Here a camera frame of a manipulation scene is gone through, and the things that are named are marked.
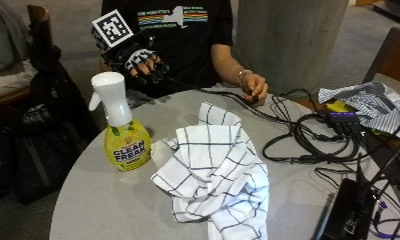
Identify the black electronic box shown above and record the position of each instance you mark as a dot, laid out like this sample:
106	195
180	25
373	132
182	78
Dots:
348	210

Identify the wooden chair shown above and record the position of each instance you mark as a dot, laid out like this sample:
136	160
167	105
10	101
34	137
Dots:
27	60

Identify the yellow object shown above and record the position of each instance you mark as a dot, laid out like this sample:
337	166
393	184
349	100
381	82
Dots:
340	106

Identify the black hub with purple ports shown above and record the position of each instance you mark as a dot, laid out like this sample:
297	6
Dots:
344	117

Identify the the person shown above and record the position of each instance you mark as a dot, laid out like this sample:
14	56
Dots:
178	40

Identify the striped shirt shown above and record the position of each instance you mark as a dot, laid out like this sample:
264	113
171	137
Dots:
371	103

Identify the yellow spray bottle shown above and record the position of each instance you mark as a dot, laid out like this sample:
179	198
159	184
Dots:
120	123

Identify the black bag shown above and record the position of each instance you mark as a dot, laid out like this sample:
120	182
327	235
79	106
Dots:
40	126

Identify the white checked cloth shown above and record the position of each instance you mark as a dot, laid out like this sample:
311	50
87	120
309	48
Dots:
215	170

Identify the white marker cube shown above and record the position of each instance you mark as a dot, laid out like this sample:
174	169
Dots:
112	28

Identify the brown chair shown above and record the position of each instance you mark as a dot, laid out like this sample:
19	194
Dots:
393	56

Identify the grey concrete pillar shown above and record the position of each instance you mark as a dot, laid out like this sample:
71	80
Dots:
288	43

